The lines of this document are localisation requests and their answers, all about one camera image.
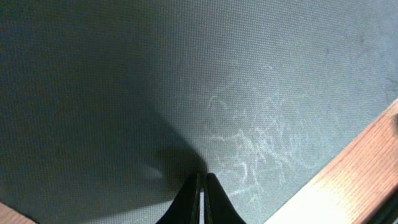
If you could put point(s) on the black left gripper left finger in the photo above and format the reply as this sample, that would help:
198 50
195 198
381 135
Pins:
185 208

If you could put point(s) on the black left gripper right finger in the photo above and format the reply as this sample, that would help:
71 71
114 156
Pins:
218 207

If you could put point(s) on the black gift box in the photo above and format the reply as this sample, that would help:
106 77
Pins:
108 106

